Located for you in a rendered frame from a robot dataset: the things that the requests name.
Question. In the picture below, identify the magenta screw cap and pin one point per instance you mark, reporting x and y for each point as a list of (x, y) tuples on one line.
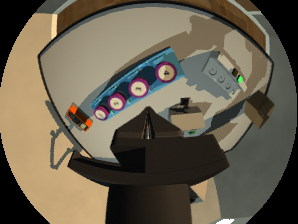
[(138, 87)]

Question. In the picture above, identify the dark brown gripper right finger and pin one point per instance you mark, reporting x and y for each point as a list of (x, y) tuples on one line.
[(161, 128)]

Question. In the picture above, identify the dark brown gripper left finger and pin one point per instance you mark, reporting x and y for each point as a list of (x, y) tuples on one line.
[(135, 128)]

